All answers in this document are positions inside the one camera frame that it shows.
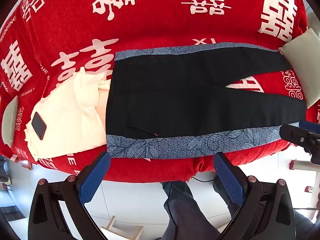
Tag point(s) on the white pillow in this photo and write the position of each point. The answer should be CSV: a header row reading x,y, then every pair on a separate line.
x,y
305,62
10,122

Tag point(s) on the small wooden stool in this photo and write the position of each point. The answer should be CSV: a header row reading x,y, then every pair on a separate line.
x,y
120,227

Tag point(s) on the black smartphone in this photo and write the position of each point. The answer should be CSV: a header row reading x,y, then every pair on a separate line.
x,y
39,125

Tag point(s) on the white post with red cap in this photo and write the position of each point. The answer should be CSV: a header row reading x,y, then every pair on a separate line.
x,y
300,165

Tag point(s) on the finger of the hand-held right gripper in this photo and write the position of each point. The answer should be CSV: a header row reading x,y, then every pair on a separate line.
x,y
310,124
291,133

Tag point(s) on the red printed blanket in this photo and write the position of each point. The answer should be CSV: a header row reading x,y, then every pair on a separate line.
x,y
162,25

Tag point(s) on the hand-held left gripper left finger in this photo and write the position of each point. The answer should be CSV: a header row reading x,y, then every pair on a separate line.
x,y
95,177

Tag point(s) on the black pants with blue trim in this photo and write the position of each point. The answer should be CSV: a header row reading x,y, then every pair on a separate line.
x,y
175,92

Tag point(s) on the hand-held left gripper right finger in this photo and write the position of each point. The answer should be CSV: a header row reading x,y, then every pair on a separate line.
x,y
230,177

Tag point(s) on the white cloth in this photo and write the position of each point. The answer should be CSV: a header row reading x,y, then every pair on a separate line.
x,y
70,120

